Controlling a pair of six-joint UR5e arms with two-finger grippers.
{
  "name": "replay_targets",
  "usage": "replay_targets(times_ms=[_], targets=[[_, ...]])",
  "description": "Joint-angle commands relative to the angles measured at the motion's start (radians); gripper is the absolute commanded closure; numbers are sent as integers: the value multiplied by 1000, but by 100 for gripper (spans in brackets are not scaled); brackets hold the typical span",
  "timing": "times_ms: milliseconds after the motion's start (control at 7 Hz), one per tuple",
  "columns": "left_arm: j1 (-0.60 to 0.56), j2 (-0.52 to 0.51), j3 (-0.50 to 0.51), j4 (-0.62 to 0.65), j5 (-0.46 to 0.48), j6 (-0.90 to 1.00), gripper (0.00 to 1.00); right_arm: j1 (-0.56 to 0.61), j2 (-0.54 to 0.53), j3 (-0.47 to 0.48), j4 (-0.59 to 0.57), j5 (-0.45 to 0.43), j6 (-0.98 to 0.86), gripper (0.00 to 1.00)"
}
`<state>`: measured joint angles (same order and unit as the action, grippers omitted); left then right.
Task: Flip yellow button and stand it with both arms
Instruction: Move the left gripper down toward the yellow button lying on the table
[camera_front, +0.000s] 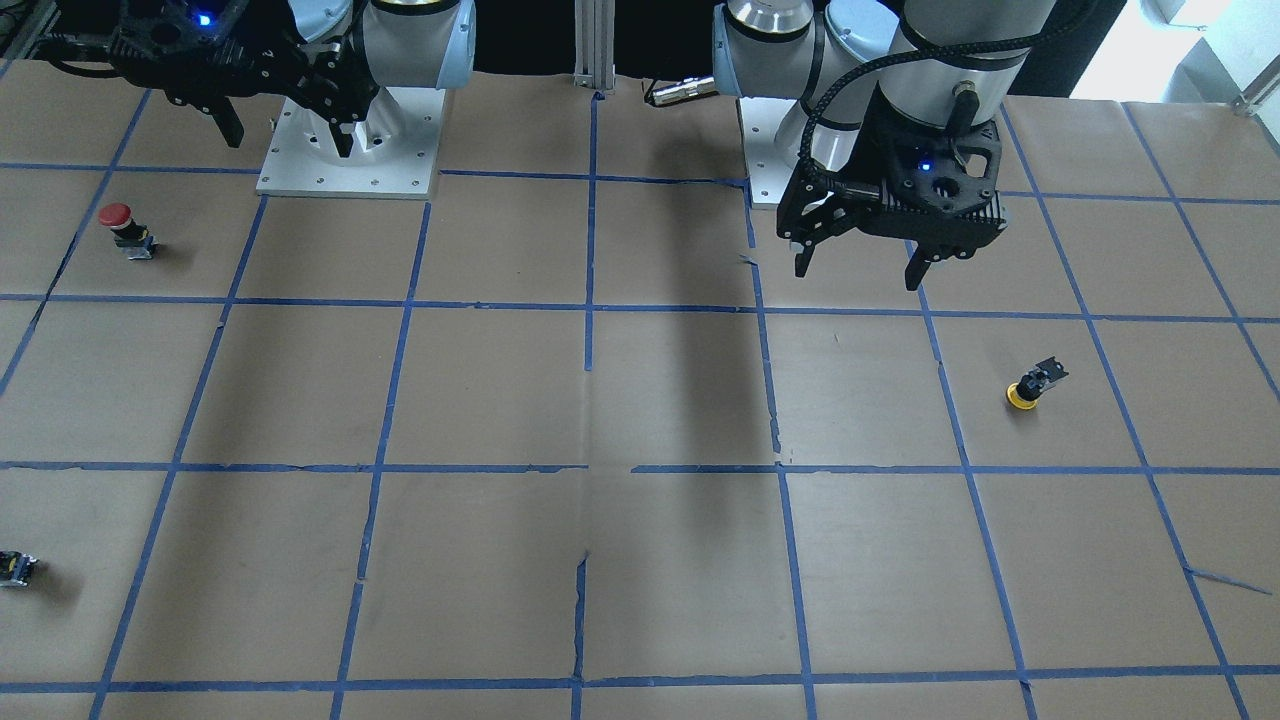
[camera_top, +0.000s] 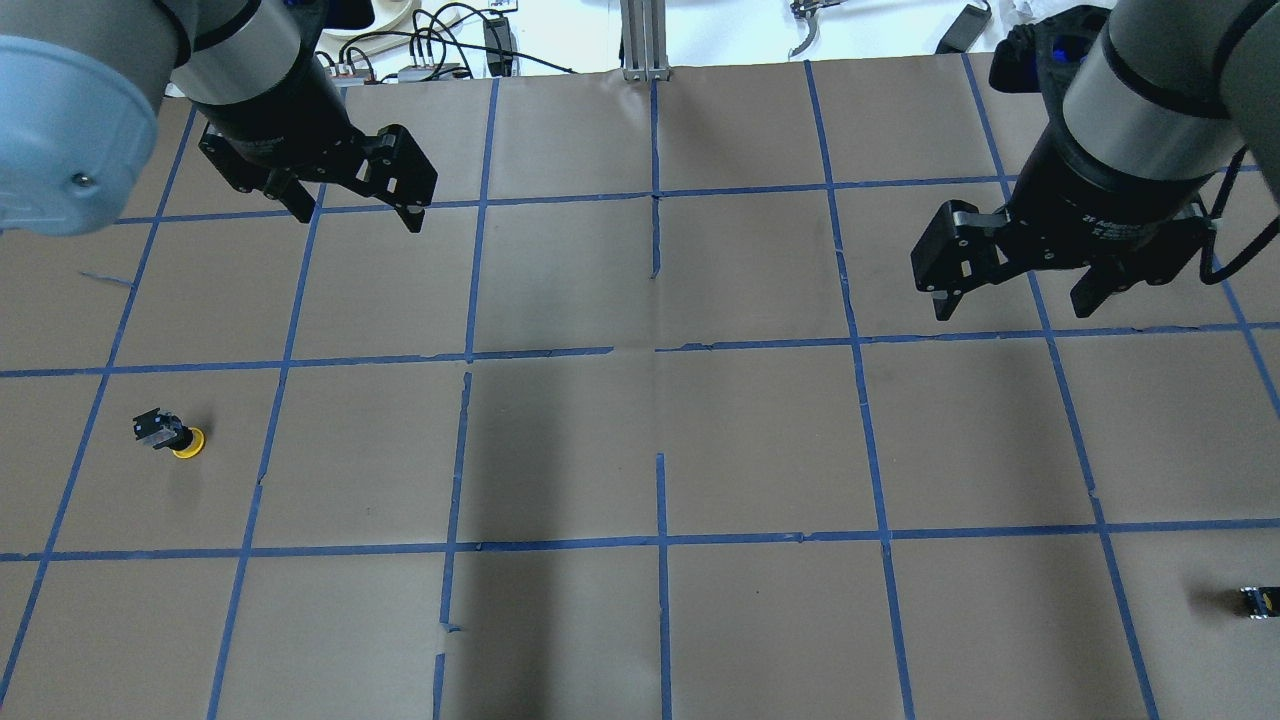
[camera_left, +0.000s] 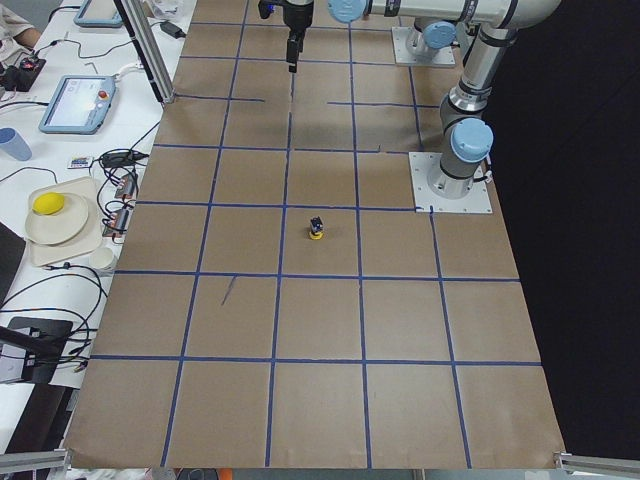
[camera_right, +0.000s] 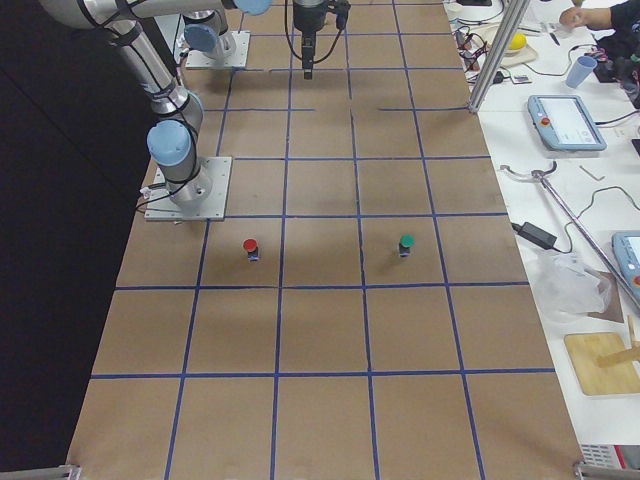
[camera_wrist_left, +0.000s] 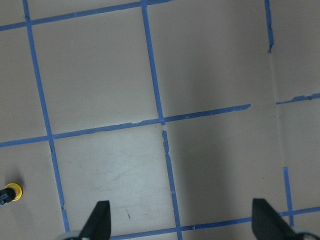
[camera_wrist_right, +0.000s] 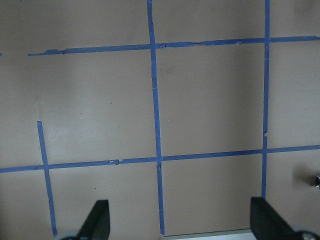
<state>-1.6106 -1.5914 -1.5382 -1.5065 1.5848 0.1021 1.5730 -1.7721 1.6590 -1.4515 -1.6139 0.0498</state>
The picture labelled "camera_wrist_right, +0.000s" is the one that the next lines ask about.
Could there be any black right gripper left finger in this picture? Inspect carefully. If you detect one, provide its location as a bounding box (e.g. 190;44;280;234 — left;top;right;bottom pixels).
76;199;111;240

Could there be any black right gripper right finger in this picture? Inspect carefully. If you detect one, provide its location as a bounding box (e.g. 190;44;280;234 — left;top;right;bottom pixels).
250;197;295;240

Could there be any small black button switch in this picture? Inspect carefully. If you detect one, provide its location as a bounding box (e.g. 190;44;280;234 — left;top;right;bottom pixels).
314;174;320;189

